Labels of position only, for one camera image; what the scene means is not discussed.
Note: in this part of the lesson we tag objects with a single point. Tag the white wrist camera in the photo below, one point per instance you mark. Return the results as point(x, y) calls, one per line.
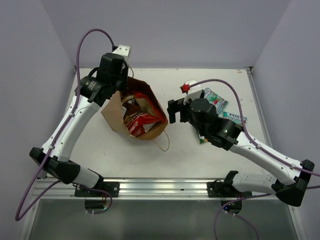
point(122, 50)
point(193, 91)

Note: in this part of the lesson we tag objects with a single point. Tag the brown white chips bag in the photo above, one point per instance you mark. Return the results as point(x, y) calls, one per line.
point(129, 106)

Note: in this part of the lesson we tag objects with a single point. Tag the aluminium front rail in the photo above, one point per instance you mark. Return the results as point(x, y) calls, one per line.
point(143, 188)

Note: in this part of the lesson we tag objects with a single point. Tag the teal red Fox's candy bag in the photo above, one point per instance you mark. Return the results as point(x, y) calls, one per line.
point(213, 98)

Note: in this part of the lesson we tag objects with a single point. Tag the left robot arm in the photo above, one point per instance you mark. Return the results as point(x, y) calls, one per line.
point(91, 93)

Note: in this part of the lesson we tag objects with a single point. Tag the yellow green Fox's candy bag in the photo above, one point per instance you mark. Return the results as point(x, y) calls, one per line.
point(202, 139)

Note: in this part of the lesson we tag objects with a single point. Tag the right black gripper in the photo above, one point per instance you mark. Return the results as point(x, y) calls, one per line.
point(175, 106)

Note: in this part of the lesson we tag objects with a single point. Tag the red orange snack bag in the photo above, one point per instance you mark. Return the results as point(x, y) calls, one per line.
point(147, 105)

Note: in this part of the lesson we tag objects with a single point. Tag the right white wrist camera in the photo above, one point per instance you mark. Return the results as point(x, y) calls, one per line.
point(193, 91)

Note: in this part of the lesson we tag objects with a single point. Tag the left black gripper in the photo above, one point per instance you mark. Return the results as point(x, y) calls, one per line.
point(125, 72)

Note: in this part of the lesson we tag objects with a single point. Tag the brown paper bag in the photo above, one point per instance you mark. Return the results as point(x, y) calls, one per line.
point(112, 113)

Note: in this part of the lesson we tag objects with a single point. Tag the mint green Fox's candy bag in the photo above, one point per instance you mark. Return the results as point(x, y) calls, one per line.
point(233, 117)

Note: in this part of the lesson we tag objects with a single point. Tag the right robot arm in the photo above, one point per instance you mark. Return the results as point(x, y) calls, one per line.
point(286, 178)

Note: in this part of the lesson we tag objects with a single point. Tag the red cassava chips bag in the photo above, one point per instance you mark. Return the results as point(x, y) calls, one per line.
point(140, 123)

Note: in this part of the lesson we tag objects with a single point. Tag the aluminium rail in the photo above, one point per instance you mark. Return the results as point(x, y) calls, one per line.
point(266, 134)
point(143, 188)

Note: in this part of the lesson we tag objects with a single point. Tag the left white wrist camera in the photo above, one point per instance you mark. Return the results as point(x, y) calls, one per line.
point(122, 50)

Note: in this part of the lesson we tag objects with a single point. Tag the aluminium right side rail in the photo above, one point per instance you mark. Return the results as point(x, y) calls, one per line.
point(266, 134)

